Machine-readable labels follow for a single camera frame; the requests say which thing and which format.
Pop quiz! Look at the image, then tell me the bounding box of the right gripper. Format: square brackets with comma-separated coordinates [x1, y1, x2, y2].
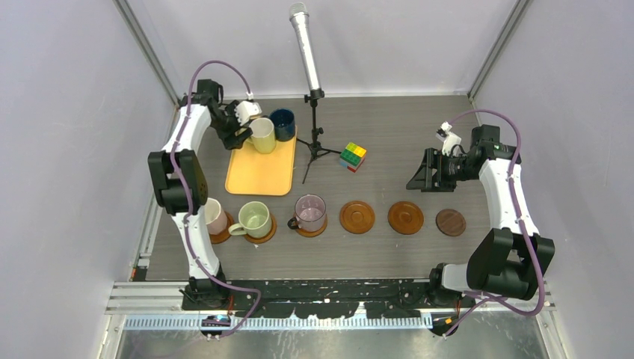
[407, 147, 480, 193]

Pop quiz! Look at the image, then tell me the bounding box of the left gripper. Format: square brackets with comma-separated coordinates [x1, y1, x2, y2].
[211, 101, 253, 150]

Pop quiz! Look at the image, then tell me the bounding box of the cream yellow cup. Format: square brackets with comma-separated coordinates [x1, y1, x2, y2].
[247, 117, 276, 154]

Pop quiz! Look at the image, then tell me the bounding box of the dark brown coaster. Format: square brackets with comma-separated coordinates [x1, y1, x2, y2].
[435, 209, 467, 237]

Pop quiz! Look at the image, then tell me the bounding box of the navy blue cup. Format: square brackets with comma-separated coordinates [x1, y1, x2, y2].
[269, 108, 296, 142]

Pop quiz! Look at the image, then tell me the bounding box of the pink white cup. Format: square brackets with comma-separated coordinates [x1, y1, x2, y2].
[204, 197, 229, 236]

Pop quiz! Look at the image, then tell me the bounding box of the light green mug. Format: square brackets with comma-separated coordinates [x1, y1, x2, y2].
[228, 201, 272, 239]

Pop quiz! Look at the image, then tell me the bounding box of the mauve purple cup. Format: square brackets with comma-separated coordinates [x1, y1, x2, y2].
[287, 194, 327, 232]

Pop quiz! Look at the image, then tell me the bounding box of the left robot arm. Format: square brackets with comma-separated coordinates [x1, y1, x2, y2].
[147, 79, 252, 310]

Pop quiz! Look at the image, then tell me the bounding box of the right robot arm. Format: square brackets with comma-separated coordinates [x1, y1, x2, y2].
[406, 123, 555, 307]

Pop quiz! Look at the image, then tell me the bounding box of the yellow tray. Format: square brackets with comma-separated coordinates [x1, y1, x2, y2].
[225, 138, 297, 196]

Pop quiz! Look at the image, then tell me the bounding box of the colourful block cube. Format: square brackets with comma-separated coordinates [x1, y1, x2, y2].
[339, 142, 367, 173]

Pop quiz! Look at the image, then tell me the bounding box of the black microphone tripod stand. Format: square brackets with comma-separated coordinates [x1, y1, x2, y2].
[297, 89, 342, 184]

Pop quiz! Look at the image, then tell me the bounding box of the silver microphone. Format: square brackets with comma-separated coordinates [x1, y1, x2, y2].
[289, 2, 321, 93]

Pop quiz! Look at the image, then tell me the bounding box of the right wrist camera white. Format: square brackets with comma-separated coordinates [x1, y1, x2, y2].
[436, 122, 461, 156]

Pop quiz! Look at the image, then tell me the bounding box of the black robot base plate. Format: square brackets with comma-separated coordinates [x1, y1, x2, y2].
[181, 278, 476, 320]

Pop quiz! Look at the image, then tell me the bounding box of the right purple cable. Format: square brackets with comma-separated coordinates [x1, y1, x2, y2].
[441, 109, 547, 339]

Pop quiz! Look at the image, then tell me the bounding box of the purple cable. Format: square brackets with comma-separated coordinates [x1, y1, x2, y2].
[169, 60, 263, 340]
[441, 109, 547, 339]

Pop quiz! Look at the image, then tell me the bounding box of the aluminium frame rail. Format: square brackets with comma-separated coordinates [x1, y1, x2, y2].
[105, 277, 557, 332]

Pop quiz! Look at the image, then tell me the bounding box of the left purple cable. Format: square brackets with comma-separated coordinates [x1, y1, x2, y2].
[169, 60, 263, 340]

